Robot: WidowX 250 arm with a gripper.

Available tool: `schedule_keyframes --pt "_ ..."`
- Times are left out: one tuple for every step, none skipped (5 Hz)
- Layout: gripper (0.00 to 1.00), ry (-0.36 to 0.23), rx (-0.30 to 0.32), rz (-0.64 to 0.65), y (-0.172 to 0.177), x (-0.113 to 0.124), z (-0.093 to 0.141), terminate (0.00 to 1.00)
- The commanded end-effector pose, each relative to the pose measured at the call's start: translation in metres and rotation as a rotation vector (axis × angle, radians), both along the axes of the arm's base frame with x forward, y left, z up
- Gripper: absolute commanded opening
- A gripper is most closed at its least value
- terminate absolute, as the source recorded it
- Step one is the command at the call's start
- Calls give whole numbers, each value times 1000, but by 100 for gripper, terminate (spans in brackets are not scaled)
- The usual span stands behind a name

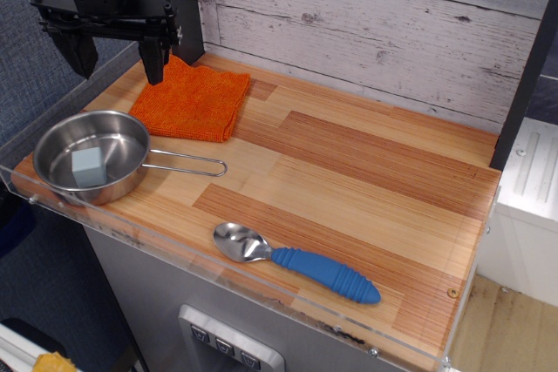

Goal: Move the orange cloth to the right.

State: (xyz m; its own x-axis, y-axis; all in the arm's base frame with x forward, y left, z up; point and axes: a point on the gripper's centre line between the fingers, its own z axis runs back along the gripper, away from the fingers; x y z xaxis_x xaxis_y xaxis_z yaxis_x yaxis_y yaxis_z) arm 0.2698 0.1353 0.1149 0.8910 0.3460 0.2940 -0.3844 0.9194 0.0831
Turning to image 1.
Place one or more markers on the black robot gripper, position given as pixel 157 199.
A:
pixel 73 24

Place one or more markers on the orange fabric cloth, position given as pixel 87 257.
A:
pixel 196 103

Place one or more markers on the stainless steel pan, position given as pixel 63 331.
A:
pixel 129 156

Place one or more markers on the grey-blue cube block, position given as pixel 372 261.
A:
pixel 88 167

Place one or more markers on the clear acrylic table guard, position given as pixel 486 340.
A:
pixel 400 196

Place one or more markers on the silver control panel with buttons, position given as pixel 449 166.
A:
pixel 237 351

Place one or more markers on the yellow object bottom left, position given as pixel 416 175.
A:
pixel 53 362

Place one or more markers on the white appliance at right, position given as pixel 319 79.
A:
pixel 519 248

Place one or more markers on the black vertical post left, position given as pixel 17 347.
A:
pixel 185 2

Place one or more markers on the black vertical post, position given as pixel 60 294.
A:
pixel 185 2
pixel 533 68

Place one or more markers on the spoon with blue handle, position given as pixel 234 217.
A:
pixel 242 244

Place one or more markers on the black vertical post right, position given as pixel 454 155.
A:
pixel 533 68

